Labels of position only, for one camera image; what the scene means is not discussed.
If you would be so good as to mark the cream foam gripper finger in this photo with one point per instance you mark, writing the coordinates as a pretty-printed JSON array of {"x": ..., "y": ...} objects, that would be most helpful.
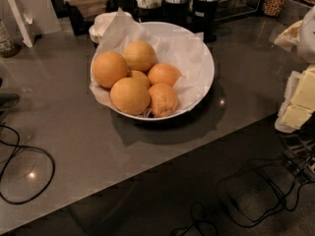
[
  {"x": 289, "y": 38},
  {"x": 299, "y": 101}
]

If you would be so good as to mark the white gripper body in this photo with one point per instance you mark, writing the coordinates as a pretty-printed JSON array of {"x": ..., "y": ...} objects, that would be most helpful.
[{"x": 307, "y": 38}]

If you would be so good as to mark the white bowl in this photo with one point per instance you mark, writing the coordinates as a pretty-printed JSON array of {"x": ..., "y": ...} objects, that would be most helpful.
[{"x": 200, "y": 49}]

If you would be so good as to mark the jar of nuts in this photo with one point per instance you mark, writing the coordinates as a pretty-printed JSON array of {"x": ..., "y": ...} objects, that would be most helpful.
[{"x": 272, "y": 7}]

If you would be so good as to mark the power strip on floor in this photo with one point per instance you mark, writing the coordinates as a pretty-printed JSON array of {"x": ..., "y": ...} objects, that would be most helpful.
[{"x": 300, "y": 152}]

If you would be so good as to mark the black napkin holder cup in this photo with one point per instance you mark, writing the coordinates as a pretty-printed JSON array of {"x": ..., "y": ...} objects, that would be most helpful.
[{"x": 203, "y": 17}]

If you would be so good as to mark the white paper liner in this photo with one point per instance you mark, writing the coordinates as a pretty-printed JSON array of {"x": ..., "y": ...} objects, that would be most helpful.
[{"x": 180, "y": 53}]

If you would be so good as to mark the black cup with packets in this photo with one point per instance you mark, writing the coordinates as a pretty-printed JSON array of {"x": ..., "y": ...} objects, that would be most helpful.
[{"x": 176, "y": 11}]

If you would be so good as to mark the small orange centre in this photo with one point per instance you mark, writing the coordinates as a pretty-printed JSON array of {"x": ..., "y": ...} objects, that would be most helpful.
[{"x": 140, "y": 76}]

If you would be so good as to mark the large orange front left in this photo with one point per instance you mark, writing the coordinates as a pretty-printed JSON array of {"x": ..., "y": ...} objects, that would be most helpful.
[{"x": 130, "y": 96}]

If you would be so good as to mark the white stacked plates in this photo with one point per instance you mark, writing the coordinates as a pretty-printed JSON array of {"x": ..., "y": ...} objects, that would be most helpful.
[{"x": 106, "y": 25}]

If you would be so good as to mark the white board stand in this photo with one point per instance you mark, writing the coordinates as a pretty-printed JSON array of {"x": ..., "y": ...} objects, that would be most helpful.
[{"x": 23, "y": 21}]

